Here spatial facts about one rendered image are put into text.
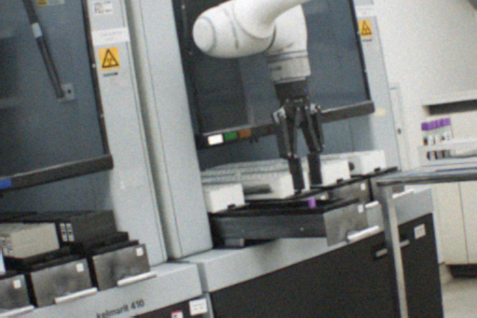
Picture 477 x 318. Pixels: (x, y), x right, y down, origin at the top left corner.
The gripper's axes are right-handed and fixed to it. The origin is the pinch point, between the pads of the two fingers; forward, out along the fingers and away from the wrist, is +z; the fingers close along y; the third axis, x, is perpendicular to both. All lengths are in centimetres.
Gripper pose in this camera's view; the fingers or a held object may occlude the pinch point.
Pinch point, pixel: (306, 172)
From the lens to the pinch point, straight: 219.4
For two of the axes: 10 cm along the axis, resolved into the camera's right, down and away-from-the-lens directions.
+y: -7.2, 1.6, -6.8
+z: 1.7, 9.8, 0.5
